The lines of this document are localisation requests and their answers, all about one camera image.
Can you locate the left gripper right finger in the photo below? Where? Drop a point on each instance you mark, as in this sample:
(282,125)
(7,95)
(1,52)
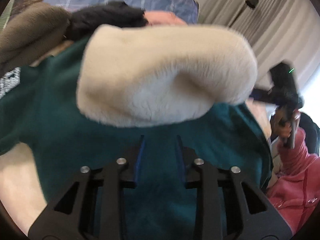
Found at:
(228,204)

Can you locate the pink cream plush blanket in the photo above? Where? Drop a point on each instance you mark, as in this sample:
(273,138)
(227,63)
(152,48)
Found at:
(21,192)

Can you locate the brown fleece garment folded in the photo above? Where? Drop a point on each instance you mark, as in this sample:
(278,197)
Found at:
(31,34)

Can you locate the black floor lamp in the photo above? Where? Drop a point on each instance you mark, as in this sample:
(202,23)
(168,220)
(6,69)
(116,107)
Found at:
(252,3)

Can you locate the black jacket folded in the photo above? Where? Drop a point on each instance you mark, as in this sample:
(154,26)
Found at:
(116,13)

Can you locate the dark green fleece sweatshirt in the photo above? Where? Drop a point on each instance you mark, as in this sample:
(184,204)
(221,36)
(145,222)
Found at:
(88,104)

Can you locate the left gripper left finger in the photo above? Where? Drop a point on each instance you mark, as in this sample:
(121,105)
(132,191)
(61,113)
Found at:
(91,206)

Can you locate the right forearm pink sleeve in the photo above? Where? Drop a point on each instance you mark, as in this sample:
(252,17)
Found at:
(296,192)

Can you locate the person right hand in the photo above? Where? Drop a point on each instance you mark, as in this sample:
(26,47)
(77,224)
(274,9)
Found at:
(279,129)

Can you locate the grey pleated curtain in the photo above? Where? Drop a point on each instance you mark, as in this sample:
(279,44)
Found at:
(277,30)

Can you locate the pink quilted jacket folded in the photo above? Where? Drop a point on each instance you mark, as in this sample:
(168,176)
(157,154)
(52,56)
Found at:
(163,18)

